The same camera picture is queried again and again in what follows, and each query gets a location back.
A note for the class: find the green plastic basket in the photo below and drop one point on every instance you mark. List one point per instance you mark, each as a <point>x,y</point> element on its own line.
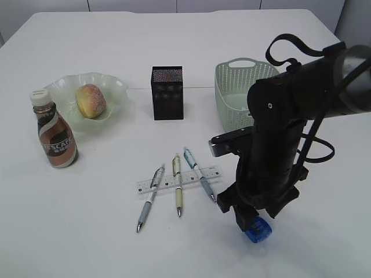
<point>232,81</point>

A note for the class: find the yellow-green pen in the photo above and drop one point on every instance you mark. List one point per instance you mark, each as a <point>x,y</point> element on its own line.
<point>176,168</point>

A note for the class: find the blue pen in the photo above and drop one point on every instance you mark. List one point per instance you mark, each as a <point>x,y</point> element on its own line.
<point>199,173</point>

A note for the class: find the brown Nescafe coffee bottle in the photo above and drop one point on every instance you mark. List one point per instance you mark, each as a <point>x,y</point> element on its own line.
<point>54,133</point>

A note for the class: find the blue pencil sharpener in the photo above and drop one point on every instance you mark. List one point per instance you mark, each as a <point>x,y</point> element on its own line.
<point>259,230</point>

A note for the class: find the black mesh pen holder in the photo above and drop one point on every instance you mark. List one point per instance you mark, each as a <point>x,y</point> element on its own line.
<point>167,92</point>

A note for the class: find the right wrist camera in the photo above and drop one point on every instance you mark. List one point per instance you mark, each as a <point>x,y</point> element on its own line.
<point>236,142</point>

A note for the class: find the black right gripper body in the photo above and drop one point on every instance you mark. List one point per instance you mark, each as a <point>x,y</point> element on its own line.
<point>265,172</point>

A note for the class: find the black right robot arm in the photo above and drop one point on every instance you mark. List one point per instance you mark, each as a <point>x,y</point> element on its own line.
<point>288,110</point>

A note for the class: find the clear plastic ruler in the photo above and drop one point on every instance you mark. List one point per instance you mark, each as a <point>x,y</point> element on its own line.
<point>189,179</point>

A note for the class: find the sugared bread roll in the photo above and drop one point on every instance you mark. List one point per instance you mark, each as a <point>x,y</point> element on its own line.
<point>90,100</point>

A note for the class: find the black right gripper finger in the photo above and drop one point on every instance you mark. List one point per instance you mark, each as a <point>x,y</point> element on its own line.
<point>275,206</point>
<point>245,215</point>

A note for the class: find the green wavy glass plate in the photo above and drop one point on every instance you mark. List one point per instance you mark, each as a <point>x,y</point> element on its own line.
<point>113,89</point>

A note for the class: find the grey grip pen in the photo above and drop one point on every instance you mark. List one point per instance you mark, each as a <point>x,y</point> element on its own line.
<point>155,182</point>

